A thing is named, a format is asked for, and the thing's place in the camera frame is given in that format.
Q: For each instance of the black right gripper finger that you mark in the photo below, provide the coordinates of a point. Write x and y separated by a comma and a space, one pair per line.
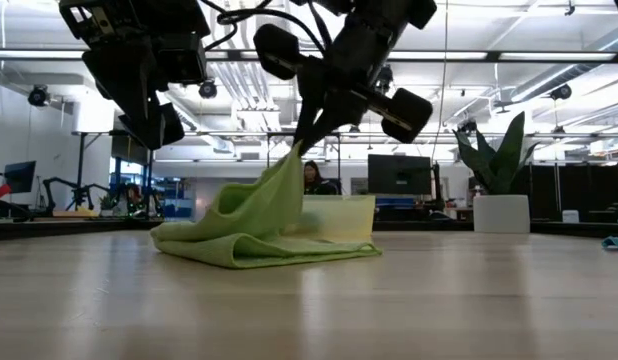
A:
305, 125
326, 127

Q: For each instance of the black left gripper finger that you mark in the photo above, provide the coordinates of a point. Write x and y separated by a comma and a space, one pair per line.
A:
141, 131
173, 125

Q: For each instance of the lime green microfiber towel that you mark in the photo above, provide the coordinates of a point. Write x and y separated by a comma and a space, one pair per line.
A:
249, 220

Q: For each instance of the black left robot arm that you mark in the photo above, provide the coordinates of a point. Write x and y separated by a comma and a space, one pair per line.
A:
134, 15

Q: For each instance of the black ceiling spotlight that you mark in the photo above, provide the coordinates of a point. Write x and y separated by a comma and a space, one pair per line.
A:
560, 92
38, 96
385, 77
208, 90

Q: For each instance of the person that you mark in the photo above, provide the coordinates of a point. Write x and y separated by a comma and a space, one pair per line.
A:
134, 200
316, 182

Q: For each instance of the large black monitor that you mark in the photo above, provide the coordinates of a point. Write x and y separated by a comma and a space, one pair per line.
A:
399, 175

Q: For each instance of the yellow plastic bin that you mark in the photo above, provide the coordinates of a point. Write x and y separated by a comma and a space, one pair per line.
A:
344, 217

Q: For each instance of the small black monitor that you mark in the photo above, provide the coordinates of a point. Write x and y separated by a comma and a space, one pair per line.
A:
21, 176

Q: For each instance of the red bar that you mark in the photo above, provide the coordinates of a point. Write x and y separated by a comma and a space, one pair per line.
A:
0, 192

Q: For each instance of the snake plant in white pot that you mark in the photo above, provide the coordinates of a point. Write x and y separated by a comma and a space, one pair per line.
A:
501, 212

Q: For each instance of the white label card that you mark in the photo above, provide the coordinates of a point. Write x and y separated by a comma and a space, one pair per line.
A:
570, 216

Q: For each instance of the black partition panel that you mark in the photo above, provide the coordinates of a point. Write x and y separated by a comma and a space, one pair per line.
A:
589, 190

